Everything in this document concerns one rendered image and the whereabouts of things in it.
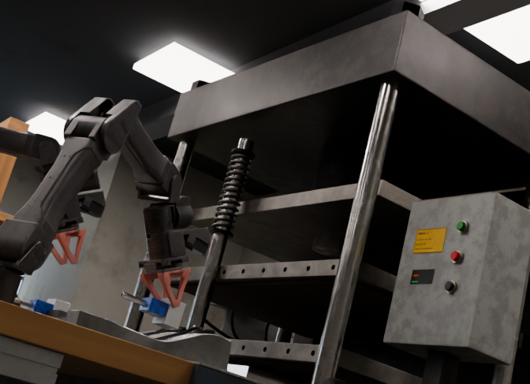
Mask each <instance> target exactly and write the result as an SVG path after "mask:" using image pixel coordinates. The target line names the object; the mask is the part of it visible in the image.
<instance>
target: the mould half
mask: <svg viewBox="0 0 530 384"><path fill-rule="evenodd" d="M58 312H59V310H48V312H47V315H48V316H50V317H54V318H56V319H60V320H63V321H66V322H70V323H72V324H75V325H78V326H82V327H85V328H88V329H90V330H94V331H97V332H100V333H102V334H107V335H110V336H112V337H116V338H119V339H122V340H124V341H128V342H132V343H134V344H137V345H141V346H143V347H146V348H149V349H153V350H155V351H159V352H163V353H165V354H168V355H171V356H175V357H177V358H180V359H183V360H190V361H197V362H201V363H206V364H209V365H211V366H214V367H218V368H221V369H223V370H226V371H227V367H228V362H229V357H230V348H231V341H228V340H226V339H225V338H223V337H220V336H218V335H215V334H183V335H179V336H176V337H170V338H166V339H162V340H156V339H154V338H157V337H164V336H166V335H170V334H175V333H179V332H165V333H160V334H153V335H150V336H146V335H144V334H147V333H150V332H154V331H146V332H141V333H138V332H136V331H134V330H130V329H129V328H126V327H124V326H120V325H118V324H117V323H116V322H113V321H110V320H108V319H104V318H101V317H98V316H96V315H92V314H89V313H87V312H85V311H79V310H68V312H67V315H66V317H60V316H58Z"/></svg>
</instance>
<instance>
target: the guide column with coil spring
mask: <svg viewBox="0 0 530 384"><path fill-rule="evenodd" d="M253 145H254V142H253V141H251V140H249V139H245V138H240V139H239V142H238V145H237V148H243V149H245V150H248V151H250V152H252V149H253ZM234 159H239V160H244V161H246V162H249V160H250V159H249V158H245V157H240V156H237V157H234ZM234 159H233V160H234ZM234 165H236V166H244V167H246V168H248V165H247V164H245V163H242V162H233V164H232V166H234ZM230 171H239V172H242V173H246V171H247V170H243V169H241V168H231V170H230ZM229 177H239V178H242V179H244V177H245V176H244V175H241V174H238V173H230V175H229ZM227 182H233V183H238V184H241V185H243V183H244V182H243V181H239V180H236V179H229V180H228V181H227ZM226 188H235V189H238V190H241V189H242V187H240V186H237V185H227V186H226ZM224 194H233V195H236V196H240V193H239V192H235V191H225V192H224ZM222 199H229V200H233V201H236V202H238V200H239V199H238V198H235V197H231V196H223V198H222ZM222 205H226V206H231V207H236V208H237V205H236V204H235V203H228V202H222V203H221V206H222ZM219 211H227V212H230V213H234V214H235V210H233V209H229V208H220V209H219ZM218 217H224V218H231V219H233V217H234V216H232V215H230V214H218ZM216 223H225V224H228V225H232V222H230V221H227V220H221V219H219V220H216ZM215 228H220V229H224V230H227V231H230V229H231V228H230V227H227V226H215ZM227 240H228V236H227V235H225V234H223V233H213V234H212V238H211V243H210V245H209V249H208V252H207V257H206V259H205V263H204V265H203V270H202V274H201V277H200V282H199V284H198V288H197V290H196V295H195V299H194V302H193V305H192V310H191V313H190V316H189V319H188V324H187V327H186V329H188V328H189V327H190V326H193V325H195V326H196V327H197V328H198V327H202V328H203V326H204V323H205V320H206V317H207V312H208V308H209V306H210V302H211V298H212V294H213V292H214V288H215V283H216V280H217V277H218V271H219V268H220V266H221V262H222V257H223V254H224V251H225V248H226V243H227Z"/></svg>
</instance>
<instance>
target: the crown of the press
mask: <svg viewBox="0 0 530 384"><path fill-rule="evenodd" d="M383 80H395V81H397V82H398V83H400V84H401V92H400V96H399V100H398V103H397V109H396V114H395V117H394V123H393V127H392V131H391V134H390V141H389V144H388V148H387V152H386V158H385V162H384V166H383V172H382V176H381V179H380V180H384V181H387V182H389V183H391V184H392V185H394V186H396V187H398V188H400V189H402V190H404V191H406V192H407V193H409V194H411V195H413V196H415V197H417V198H419V199H421V200H425V199H437V198H443V197H450V196H462V195H468V194H475V193H481V192H494V191H501V190H507V189H514V188H526V183H527V178H528V171H529V170H530V91H528V90H527V89H525V88H523V87H522V86H520V85H519V84H518V83H516V82H515V81H513V80H511V79H510V78H509V77H507V76H506V75H504V74H503V73H501V72H499V71H498V70H497V69H496V68H494V67H493V66H491V65H489V64H488V63H486V62H485V61H484V60H482V59H481V58H479V57H477V56H476V55H474V54H473V53H472V52H470V51H469V50H467V49H465V48H464V47H463V46H461V45H460V44H458V43H456V42H455V41H454V40H452V39H451V38H450V37H448V36H447V35H445V34H443V33H442V32H440V31H439V30H438V29H436V28H434V27H433V26H431V25H430V24H429V23H427V22H426V21H424V12H423V10H422V9H421V6H419V5H416V4H413V3H410V2H401V3H398V4H397V5H394V6H392V10H391V13H390V16H389V17H386V18H383V19H382V20H379V21H375V22H373V23H370V24H367V25H365V26H362V27H360V28H356V29H353V30H352V31H349V32H346V33H343V34H340V35H337V36H335V37H332V38H330V39H326V40H324V41H322V42H319V43H316V44H313V45H311V46H309V47H305V48H303V49H300V50H297V51H294V52H292V53H289V54H286V55H283V56H281V57H279V58H276V59H273V60H270V61H268V62H264V63H262V64H260V65H256V66H254V67H251V68H249V69H246V70H243V71H240V72H239V73H234V74H233V75H230V76H226V77H224V78H222V79H219V80H216V81H213V82H211V83H210V82H206V81H204V80H197V81H194V82H192V86H191V89H190V91H186V92H183V93H181V95H180V98H179V101H178V104H177V108H176V111H175V114H174V118H173V121H172V124H171V126H170V131H169V134H168V137H167V138H168V139H171V140H173V141H175V142H177V143H180V140H181V139H182V138H185V139H189V140H192V141H194V142H195V146H194V149H193V150H194V151H196V152H198V153H200V154H202V155H205V156H207V157H208V158H211V159H213V160H215V161H216V162H220V163H221V164H223V165H225V166H228V167H229V166H230V161H231V156H232V154H231V151H232V149H234V148H237V145H238V142H239V139H240V138H245V139H249V140H251V141H253V142H254V145H253V149H252V153H253V154H254V155H255V159H253V160H252V161H251V162H249V163H251V166H250V167H248V169H249V170H250V172H249V173H246V174H247V175H248V176H249V177H251V178H253V179H255V180H257V181H259V182H261V183H263V184H265V185H268V186H270V187H272V188H274V189H276V190H278V191H280V192H282V193H285V194H286V195H288V194H293V193H298V192H307V191H312V190H317V189H323V188H332V187H338V186H343V185H352V184H357V183H358V179H359V176H360V170H361V166H362V162H363V159H364V152H365V149H366V146H367V142H368V136H369V132H370V129H371V123H372V119H373V116H374V112H375V106H376V102H377V98H378V95H379V89H380V85H381V82H382V81H383ZM343 243H344V240H343V239H341V238H340V237H336V236H332V235H328V234H316V235H315V237H314V240H313V244H312V250H314V251H315V252H318V253H320V254H323V255H328V256H332V257H338V258H340V256H341V253H342V247H343Z"/></svg>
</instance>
